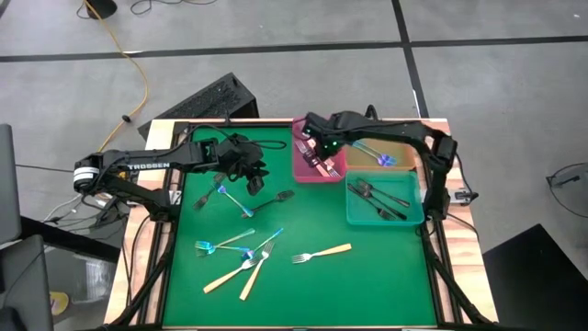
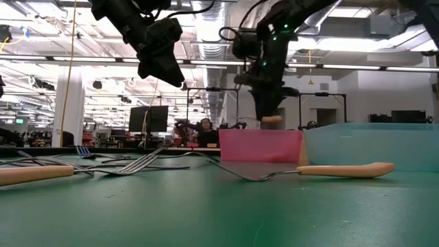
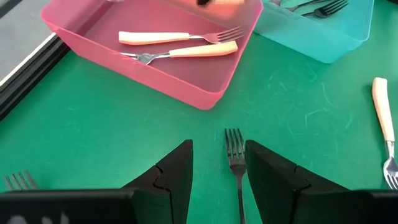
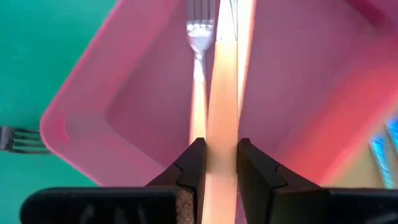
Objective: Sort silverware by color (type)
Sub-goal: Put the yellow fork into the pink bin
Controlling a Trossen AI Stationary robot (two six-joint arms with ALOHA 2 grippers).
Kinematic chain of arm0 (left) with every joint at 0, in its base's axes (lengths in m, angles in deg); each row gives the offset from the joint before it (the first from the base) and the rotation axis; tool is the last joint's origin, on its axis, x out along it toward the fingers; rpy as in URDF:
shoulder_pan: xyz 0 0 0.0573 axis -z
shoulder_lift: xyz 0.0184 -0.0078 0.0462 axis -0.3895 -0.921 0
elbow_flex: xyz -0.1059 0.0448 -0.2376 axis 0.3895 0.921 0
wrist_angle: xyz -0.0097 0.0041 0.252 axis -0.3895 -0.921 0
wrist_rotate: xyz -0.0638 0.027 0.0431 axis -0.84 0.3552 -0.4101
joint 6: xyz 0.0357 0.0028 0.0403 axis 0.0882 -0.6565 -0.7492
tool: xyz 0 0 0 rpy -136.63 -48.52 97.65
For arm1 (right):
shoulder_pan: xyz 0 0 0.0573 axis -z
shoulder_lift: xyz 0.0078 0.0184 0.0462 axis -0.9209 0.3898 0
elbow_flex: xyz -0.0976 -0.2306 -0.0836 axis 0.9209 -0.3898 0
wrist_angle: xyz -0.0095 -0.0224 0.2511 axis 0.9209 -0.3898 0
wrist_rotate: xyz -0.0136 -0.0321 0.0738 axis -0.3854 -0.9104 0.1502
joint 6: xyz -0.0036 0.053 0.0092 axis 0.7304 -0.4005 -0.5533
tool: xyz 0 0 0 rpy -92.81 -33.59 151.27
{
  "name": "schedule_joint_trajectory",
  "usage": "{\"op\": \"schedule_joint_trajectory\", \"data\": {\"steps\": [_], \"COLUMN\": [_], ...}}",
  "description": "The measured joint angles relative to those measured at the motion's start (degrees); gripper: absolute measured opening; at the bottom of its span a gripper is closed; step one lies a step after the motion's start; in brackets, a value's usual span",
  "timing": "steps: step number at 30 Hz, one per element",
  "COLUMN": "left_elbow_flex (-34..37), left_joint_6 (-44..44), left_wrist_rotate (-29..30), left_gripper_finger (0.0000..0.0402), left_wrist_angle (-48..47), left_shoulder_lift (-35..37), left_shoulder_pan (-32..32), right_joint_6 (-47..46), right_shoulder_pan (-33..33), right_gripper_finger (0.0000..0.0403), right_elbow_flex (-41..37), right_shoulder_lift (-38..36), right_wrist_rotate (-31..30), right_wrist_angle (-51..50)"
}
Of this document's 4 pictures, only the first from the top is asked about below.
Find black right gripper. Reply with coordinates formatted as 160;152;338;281
303;111;350;169

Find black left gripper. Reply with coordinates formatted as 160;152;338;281
215;132;271;197

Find pink plastic bin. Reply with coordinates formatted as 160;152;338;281
292;114;348;185

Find teal plastic bin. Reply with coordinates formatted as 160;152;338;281
345;169;426;227

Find orange plastic bin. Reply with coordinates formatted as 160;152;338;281
344;140;418;173

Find black perforated case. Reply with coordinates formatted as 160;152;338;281
137;72;260;139

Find green table mat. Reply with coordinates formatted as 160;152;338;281
161;124;437;328

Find wooden table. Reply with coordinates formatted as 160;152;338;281
104;117;500;328

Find black round stand base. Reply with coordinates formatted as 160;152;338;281
85;0;119;20

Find yellow floor sticker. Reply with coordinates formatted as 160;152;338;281
49;291;70;317

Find black side table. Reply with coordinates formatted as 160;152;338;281
481;223;588;331

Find dark grey monitor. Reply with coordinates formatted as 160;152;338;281
0;234;55;331

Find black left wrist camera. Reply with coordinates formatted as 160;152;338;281
220;135;252;162

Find yellow power cable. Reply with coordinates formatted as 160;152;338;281
82;0;151;157

